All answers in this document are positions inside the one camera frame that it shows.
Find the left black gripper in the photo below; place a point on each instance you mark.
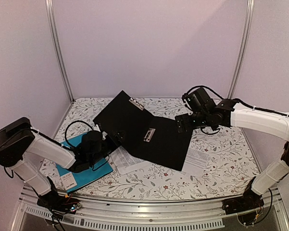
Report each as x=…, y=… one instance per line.
x=114, y=145

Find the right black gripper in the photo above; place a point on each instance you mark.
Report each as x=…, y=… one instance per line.
x=187, y=126

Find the printed paper sheet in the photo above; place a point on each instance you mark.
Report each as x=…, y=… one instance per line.
x=195, y=163
x=125, y=162

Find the black clip folder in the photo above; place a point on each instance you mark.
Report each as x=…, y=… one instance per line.
x=151, y=138

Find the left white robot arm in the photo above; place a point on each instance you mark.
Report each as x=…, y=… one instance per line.
x=19, y=139

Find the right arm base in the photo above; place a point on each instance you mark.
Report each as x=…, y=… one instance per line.
x=248, y=201

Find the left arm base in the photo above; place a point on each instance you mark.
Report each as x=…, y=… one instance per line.
x=53, y=201

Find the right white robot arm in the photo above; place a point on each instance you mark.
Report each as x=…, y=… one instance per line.
x=234, y=113

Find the blue folder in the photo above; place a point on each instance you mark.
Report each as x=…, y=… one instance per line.
x=80, y=175

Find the floral tablecloth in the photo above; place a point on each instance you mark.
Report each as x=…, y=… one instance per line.
x=227, y=170

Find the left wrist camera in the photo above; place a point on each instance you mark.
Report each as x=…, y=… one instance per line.
x=92, y=140

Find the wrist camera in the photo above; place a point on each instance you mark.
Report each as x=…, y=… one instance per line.
x=92, y=140
x=197, y=98

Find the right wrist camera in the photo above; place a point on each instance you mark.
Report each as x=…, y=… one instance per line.
x=197, y=98

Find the front aluminium rail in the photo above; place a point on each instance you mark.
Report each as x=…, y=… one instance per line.
x=113, y=214

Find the right aluminium frame post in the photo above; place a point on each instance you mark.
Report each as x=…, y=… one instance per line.
x=242, y=48

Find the aluminium frame post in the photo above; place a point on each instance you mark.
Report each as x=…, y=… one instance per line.
x=57, y=49
x=242, y=48

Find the left aluminium frame post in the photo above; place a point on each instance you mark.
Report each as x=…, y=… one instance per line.
x=57, y=49

